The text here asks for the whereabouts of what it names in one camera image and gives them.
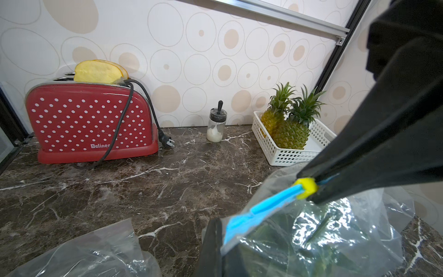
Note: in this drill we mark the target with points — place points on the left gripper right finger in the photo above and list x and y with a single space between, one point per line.
233 264

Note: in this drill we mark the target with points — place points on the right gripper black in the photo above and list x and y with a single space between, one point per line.
405 45

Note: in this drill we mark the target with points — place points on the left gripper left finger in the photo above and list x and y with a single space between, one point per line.
210 259

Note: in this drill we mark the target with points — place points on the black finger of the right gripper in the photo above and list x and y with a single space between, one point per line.
415 156

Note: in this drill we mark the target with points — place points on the blue-zip bag with pineapple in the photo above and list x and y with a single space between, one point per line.
283 236

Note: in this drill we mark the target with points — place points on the clear zip-top bag blue slider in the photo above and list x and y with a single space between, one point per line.
111 251

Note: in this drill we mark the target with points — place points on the yellow pineapple green crown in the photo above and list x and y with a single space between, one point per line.
293 132
278 106

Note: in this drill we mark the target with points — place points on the white perforated plastic basket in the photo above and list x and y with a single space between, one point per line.
320 137

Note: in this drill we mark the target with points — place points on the small bottle black cap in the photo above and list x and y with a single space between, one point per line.
216 123

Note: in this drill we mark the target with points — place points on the red toaster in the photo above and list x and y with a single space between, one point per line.
84 122

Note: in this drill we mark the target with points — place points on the rear yellow toast slice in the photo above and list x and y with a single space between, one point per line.
121 68

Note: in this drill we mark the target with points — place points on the yellow toast slice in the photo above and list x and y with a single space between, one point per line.
121 68
97 71

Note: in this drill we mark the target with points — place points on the front yellow toast slice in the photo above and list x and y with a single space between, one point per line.
97 71

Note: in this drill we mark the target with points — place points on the horizontal aluminium frame bar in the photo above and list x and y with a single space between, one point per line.
272 14

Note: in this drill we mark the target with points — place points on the right black frame post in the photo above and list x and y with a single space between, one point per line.
354 20

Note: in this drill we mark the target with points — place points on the black frame post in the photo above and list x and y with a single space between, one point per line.
15 131
354 20

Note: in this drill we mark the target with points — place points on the left black frame post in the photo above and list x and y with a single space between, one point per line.
15 131

